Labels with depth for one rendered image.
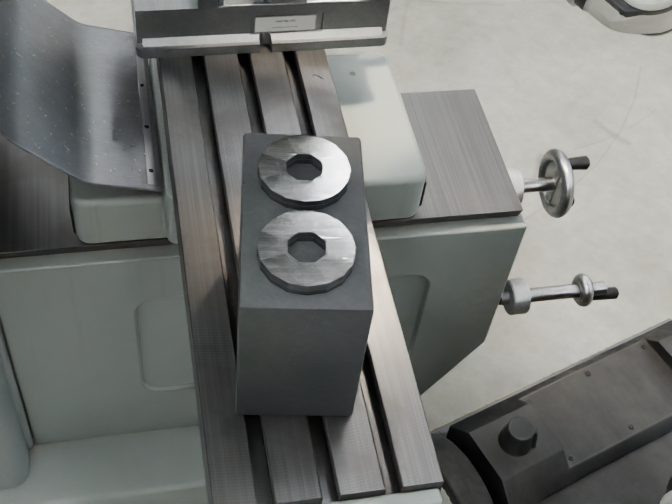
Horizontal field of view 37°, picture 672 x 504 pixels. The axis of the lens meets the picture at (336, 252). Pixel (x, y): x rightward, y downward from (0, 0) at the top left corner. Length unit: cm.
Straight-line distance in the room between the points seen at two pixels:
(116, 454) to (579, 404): 81
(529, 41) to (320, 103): 175
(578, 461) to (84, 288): 74
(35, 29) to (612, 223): 159
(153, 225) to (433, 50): 165
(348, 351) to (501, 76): 201
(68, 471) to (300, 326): 98
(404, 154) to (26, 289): 57
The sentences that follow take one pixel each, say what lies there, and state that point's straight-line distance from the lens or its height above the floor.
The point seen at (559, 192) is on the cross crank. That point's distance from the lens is 172.
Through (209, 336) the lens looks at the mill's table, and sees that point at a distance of 109.
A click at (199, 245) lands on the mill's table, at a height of 91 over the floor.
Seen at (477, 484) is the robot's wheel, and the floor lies 60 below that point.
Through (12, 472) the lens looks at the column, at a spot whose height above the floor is 24.
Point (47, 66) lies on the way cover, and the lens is 141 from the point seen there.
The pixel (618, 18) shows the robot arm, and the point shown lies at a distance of 109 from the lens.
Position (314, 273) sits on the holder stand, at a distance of 89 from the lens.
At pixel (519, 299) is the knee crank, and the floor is 51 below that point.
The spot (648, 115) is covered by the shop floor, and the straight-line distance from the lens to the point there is 292.
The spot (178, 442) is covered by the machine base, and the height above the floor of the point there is 20.
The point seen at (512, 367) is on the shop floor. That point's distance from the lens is 224.
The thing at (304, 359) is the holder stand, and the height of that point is 102.
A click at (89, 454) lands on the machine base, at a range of 184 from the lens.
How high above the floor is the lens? 181
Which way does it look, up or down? 50 degrees down
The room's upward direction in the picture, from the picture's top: 8 degrees clockwise
